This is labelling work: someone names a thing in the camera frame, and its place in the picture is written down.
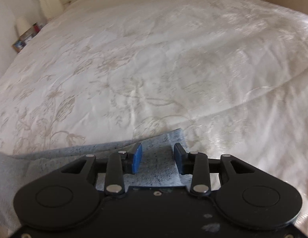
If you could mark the white floral bedspread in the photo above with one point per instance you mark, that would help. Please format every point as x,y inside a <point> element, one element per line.
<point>219,76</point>

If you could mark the left cream table lamp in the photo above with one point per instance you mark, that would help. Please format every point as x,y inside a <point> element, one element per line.
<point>22,25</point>

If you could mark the wooden picture frame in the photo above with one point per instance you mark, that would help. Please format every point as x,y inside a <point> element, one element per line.
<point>18,45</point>

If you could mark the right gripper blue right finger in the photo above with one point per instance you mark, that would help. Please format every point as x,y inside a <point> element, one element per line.
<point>182,159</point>

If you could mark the red bottle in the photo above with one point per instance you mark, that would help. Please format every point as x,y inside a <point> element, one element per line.
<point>38,26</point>

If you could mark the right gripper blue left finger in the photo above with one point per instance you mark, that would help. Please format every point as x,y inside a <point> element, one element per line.
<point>133,159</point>

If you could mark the grey knit pants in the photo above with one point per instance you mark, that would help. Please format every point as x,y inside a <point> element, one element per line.
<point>157,167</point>

